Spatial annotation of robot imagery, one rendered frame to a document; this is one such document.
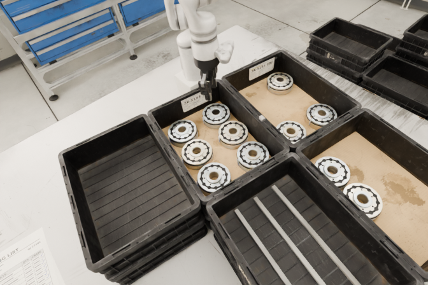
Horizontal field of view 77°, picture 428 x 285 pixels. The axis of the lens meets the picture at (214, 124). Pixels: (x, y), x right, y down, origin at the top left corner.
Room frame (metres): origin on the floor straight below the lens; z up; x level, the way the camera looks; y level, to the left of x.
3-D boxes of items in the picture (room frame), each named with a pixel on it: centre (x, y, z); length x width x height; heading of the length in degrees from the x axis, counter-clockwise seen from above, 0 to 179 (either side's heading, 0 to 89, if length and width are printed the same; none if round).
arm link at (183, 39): (0.99, 0.06, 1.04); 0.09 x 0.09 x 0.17; 2
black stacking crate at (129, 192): (0.41, 0.28, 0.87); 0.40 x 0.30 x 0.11; 26
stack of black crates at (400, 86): (1.10, -1.15, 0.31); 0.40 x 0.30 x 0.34; 35
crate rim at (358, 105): (0.67, -0.26, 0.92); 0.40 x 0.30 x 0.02; 26
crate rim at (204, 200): (0.54, 0.01, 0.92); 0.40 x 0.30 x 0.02; 26
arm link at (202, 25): (0.64, 0.01, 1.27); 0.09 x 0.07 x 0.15; 111
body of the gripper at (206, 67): (0.65, 0.00, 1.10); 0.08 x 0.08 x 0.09
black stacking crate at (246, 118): (0.54, 0.01, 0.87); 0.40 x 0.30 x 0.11; 26
